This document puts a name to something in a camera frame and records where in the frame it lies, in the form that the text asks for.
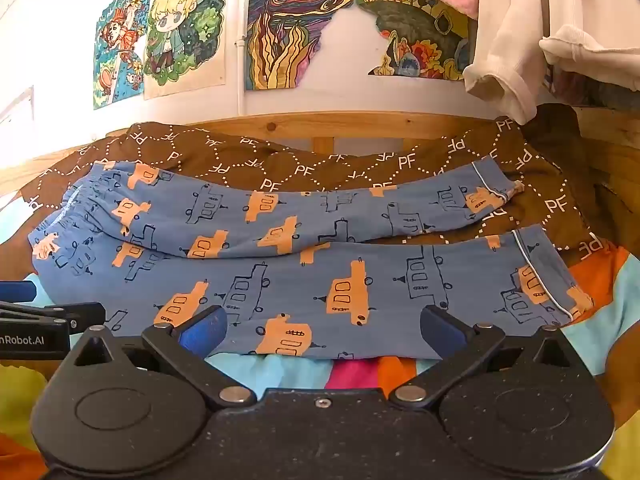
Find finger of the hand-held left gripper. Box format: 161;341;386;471
0;281;39;302
0;301;107;335

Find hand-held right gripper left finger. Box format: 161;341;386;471
65;305;258;411

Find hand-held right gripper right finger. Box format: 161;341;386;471
389;305;583;409

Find blue pants with orange cars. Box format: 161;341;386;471
27;160;596;362

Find multicoloured bed sheet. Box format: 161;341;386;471
0;195;640;480

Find brown patterned blanket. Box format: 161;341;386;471
20;115;616;261

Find white hanging garment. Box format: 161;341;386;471
462;0;640;126

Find white wall pipe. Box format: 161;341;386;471
234;0;251;114

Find orange-haired figure wall poster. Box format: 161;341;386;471
93;0;152;111

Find blond cartoon figure wall poster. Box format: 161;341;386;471
142;0;229;101

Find landscape wall poster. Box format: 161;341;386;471
354;0;478;82

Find swirl pattern wall poster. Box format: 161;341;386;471
245;0;357;92

